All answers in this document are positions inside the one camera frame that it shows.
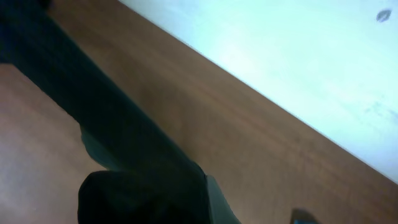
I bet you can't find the black t-shirt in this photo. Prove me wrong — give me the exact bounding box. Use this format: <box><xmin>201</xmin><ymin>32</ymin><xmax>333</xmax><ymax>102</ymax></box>
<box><xmin>0</xmin><ymin>0</ymin><xmax>243</xmax><ymax>224</ymax></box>

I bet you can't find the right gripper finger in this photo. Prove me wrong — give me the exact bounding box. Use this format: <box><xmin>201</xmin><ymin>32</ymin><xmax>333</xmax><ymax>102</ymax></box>
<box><xmin>290</xmin><ymin>208</ymin><xmax>319</xmax><ymax>224</ymax></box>

